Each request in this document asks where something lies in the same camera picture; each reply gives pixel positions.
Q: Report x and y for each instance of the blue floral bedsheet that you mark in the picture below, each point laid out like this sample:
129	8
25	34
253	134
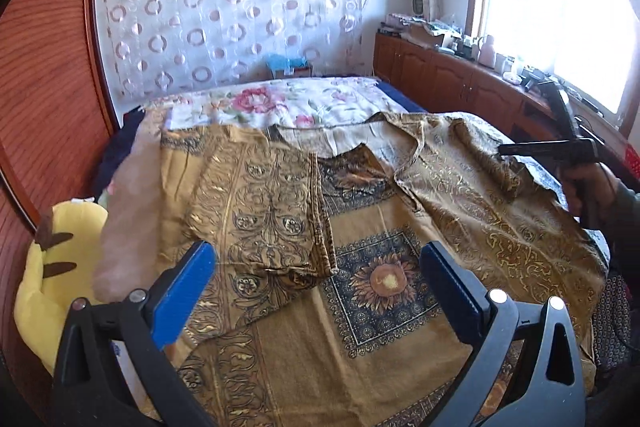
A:
535	172

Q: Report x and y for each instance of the person's right hand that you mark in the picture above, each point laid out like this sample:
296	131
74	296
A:
595	192

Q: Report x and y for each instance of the pink bottle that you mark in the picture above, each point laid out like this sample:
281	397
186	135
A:
487	52

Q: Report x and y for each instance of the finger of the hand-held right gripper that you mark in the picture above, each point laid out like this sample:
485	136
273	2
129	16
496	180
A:
540	148

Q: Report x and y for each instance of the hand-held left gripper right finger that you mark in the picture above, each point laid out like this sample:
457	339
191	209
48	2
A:
452	292

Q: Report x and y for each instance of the assorted cabinet clutter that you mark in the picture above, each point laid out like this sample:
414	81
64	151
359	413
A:
430	29

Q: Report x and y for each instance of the pink floral blanket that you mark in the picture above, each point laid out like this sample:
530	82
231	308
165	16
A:
260	99

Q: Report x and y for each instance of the navy blue cloth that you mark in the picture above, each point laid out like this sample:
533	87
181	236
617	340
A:
117	157

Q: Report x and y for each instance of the person's right forearm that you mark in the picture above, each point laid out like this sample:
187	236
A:
629	217

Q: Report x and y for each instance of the red-brown wooden panel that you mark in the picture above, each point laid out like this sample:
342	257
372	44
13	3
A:
45	82

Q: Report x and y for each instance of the dark dotted cloth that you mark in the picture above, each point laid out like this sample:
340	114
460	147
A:
612	322

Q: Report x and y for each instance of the blue tissue box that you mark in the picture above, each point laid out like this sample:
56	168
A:
290	66

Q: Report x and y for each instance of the brown wooden cabinet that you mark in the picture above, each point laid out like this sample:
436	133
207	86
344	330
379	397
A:
440	77

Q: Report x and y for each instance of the peach pillow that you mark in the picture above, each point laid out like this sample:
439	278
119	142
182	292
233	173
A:
127	217

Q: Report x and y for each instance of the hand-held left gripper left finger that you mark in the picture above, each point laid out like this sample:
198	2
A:
185	292

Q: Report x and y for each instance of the golden patterned garment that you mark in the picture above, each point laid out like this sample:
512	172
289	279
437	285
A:
310	347

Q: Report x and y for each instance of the yellow plush toy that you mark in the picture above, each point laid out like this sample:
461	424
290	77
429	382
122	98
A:
45	307

